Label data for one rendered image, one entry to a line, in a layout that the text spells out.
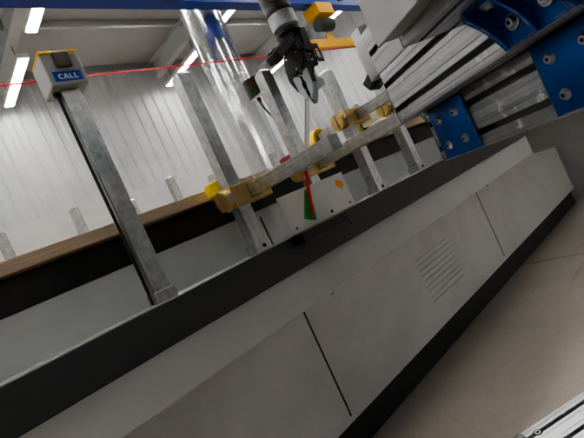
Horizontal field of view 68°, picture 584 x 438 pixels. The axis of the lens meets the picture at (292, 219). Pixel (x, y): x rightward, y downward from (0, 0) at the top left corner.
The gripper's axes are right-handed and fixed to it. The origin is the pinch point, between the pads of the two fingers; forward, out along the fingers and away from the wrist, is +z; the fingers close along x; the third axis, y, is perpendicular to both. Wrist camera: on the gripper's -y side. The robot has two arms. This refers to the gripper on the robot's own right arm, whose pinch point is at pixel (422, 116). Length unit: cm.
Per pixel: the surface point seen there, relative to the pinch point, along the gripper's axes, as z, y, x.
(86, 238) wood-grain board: -6, -50, -59
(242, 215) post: 3.0, -33.7, -30.8
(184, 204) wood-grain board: -6, -50, -34
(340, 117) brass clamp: -12.6, -33.5, 16.5
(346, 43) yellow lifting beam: -178, -308, 448
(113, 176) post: -14, -34, -55
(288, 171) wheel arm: -0.9, -17.9, -26.5
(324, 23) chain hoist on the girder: -207, -303, 413
